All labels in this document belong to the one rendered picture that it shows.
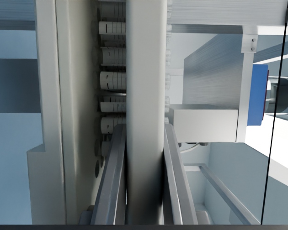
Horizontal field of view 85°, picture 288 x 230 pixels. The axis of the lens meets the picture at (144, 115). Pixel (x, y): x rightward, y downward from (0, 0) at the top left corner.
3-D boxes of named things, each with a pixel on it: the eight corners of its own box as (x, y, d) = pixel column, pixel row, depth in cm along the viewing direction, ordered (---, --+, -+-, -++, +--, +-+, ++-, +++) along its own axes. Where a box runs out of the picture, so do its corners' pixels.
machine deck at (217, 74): (232, 142, 49) (245, 142, 49) (244, 11, 44) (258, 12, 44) (180, 114, 110) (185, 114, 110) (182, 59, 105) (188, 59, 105)
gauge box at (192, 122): (172, 143, 48) (235, 143, 49) (173, 109, 47) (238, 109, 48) (162, 127, 70) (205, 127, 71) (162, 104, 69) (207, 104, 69)
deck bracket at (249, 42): (242, 52, 44) (257, 52, 45) (243, 33, 44) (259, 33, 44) (240, 53, 45) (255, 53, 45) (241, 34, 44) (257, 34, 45)
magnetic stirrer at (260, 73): (240, 130, 52) (266, 130, 52) (246, 63, 49) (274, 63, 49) (211, 120, 71) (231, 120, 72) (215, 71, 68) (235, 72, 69)
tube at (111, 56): (71, 48, 12) (168, 51, 12) (72, 66, 12) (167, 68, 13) (63, 43, 11) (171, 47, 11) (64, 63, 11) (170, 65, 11)
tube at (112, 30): (70, 24, 12) (168, 28, 12) (71, 42, 12) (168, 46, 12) (62, 16, 11) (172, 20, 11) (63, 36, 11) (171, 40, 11)
